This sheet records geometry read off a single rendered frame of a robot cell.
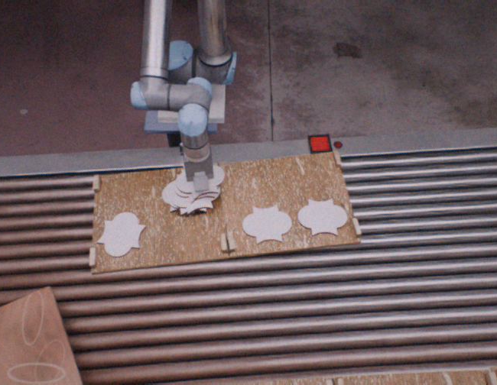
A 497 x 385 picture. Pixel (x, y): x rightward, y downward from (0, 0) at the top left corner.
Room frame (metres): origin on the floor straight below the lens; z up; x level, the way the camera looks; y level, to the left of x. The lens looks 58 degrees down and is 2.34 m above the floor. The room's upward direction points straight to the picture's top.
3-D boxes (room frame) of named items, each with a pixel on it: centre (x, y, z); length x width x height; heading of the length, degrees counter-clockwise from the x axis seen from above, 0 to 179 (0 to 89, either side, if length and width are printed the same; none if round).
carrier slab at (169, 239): (0.81, 0.27, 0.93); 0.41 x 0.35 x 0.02; 97
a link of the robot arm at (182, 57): (1.35, 0.23, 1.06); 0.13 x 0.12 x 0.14; 86
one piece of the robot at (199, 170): (0.87, 0.14, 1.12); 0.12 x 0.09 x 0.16; 9
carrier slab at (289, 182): (0.86, -0.13, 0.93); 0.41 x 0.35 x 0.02; 97
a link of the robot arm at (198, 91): (0.99, 0.15, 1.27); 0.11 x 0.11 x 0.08; 86
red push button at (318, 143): (1.10, -0.26, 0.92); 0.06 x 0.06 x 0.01; 4
